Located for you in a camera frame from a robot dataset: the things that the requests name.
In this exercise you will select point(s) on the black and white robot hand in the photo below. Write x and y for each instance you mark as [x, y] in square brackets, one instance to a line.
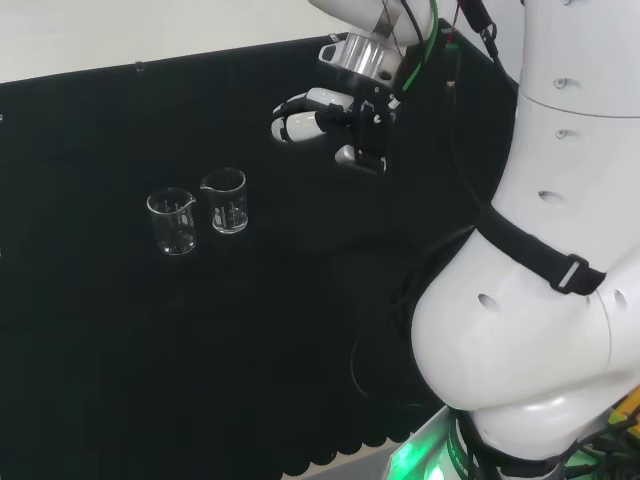
[300, 125]

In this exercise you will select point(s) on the clear glass beaker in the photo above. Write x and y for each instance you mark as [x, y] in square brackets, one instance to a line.
[222, 225]
[172, 247]

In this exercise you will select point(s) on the black bench cloth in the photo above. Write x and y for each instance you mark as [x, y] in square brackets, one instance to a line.
[250, 325]

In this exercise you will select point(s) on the yellow stop button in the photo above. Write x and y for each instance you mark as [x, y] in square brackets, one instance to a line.
[627, 405]

